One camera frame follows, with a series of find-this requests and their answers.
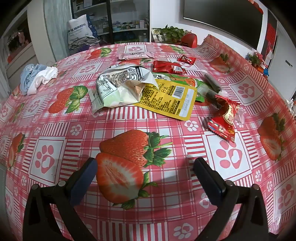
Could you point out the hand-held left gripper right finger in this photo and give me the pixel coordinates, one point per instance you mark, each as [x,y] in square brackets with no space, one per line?
[214,183]

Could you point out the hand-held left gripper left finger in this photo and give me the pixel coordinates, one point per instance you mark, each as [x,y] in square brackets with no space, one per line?
[85,178]

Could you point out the strawberry print checked tablecloth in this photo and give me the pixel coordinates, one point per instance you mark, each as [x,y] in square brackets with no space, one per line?
[175,143]

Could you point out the red twisted candy packet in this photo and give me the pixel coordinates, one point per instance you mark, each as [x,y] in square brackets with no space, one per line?
[225,115]

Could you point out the yellow flat snack packet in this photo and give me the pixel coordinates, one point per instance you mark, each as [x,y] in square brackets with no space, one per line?
[166,99]

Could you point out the dark stick snack packet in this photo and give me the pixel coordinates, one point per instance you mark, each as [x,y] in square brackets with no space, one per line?
[211,83]

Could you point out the green snack packet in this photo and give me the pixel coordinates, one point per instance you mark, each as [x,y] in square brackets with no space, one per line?
[185,81]

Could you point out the large silver white snack bag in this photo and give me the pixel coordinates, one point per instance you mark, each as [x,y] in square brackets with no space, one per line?
[120,76]

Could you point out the white cloth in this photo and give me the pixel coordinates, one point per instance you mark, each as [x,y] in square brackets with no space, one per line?
[46,74]

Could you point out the light blue cloth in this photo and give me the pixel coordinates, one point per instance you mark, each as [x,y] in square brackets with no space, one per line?
[30,74]

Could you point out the small blue item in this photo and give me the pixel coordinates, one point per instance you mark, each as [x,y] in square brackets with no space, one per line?
[266,73]

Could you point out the red snack packet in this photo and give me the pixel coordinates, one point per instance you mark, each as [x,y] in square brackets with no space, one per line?
[168,67]

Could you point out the small red candy packet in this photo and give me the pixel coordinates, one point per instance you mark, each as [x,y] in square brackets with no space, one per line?
[186,59]

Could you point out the small flower pot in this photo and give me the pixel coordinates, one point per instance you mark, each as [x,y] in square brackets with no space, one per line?
[254,59]

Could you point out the pink snack packet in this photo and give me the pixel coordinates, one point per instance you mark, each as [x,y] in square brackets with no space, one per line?
[136,55]

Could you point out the grey cloth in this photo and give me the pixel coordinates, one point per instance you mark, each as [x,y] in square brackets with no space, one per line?
[83,42]

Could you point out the white side cabinet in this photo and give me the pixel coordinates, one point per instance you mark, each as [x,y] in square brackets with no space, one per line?
[23,58]

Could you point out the red round object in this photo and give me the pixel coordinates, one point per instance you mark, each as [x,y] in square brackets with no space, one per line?
[189,39]

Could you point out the white printed sack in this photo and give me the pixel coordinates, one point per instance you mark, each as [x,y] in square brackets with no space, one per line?
[78,30]

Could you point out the green potted plant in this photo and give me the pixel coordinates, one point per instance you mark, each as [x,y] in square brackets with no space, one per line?
[172,32]

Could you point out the black television screen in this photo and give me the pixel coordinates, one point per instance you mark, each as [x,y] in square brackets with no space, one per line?
[219,16]

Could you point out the glass door shelf cabinet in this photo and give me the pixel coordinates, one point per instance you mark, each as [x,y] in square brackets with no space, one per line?
[129,14]

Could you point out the red paper wall decoration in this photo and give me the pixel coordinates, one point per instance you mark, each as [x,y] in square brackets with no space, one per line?
[271,34]

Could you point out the photo frame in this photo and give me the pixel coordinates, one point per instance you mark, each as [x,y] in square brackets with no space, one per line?
[156,34]

